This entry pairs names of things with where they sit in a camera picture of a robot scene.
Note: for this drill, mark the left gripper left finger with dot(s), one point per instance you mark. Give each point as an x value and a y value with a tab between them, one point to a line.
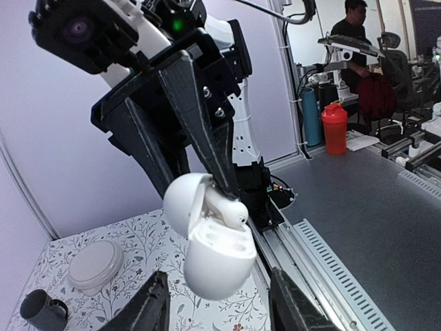
148	309

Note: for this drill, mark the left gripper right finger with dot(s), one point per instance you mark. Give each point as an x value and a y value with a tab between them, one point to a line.
290	309

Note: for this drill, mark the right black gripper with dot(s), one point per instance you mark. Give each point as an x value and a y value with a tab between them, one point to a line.
179	98

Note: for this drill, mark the white earbud case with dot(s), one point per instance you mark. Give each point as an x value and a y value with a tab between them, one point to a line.
219	259

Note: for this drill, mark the white stem earbud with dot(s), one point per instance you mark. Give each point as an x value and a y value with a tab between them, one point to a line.
232	213

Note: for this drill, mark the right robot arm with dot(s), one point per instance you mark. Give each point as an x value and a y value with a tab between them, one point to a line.
178	19

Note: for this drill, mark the floral table cloth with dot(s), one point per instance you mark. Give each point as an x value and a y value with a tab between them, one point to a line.
149	244

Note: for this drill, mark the beige plate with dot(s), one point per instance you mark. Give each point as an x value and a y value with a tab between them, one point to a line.
94	266

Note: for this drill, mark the dark green mug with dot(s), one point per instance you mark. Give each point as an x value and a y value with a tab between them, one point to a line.
43	312

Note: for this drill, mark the teal cylinder bottle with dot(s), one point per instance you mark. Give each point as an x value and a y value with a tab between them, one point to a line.
311	117

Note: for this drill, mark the red shaker bottle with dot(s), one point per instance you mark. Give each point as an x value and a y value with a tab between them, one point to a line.
334	120

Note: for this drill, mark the black office chair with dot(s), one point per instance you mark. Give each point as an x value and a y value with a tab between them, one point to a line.
412	97

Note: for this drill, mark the person in black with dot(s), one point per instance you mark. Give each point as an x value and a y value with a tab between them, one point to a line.
351	28

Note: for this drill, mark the aluminium front rail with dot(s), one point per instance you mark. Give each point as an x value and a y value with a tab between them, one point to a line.
383	281

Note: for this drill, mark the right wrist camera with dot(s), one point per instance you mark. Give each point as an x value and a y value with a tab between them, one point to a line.
105	38

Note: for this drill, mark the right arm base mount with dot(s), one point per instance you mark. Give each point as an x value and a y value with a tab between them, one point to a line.
263	198

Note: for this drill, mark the right aluminium frame post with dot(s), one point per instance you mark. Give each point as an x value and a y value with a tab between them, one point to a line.
25	191

